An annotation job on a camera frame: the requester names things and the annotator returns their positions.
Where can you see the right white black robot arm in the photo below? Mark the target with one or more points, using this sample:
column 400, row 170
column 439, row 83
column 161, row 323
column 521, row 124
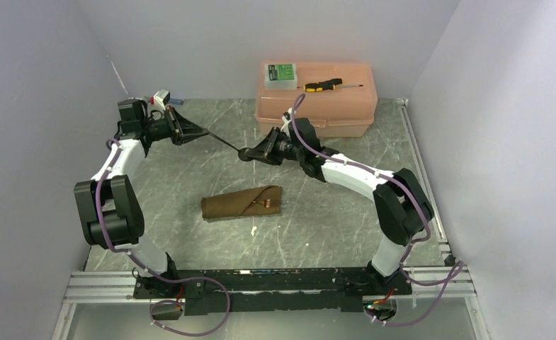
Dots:
column 402, row 207

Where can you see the black spoon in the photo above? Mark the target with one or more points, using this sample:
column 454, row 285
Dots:
column 230, row 145

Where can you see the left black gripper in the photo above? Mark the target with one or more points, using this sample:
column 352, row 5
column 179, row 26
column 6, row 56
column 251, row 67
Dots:
column 182, row 129

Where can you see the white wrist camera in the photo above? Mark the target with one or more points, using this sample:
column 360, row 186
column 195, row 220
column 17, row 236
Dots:
column 286, row 118
column 160, row 98

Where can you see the blue red screwdriver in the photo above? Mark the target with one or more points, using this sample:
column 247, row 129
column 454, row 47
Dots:
column 175, row 101

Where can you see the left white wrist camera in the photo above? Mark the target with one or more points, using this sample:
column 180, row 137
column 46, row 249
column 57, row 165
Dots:
column 160, row 98

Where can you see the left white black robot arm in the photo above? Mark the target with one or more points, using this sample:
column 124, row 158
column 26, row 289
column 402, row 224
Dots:
column 109, row 211

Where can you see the brown cloth napkin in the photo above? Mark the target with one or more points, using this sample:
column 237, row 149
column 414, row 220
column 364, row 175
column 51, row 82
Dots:
column 238, row 203

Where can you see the yellow black screwdriver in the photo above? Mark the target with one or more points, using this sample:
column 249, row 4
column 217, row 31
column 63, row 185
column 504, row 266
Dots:
column 328, row 85

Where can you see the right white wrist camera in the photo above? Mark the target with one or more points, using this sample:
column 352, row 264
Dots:
column 286, row 118

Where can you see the green white small box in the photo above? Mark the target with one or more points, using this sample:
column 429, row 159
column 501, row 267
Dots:
column 280, row 77

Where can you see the pink plastic storage box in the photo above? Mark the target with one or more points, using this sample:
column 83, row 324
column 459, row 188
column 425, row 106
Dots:
column 345, row 112

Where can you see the aluminium frame rail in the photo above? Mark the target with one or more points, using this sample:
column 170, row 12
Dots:
column 118, row 287

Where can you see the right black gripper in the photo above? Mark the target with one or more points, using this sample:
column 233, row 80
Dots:
column 262, row 151

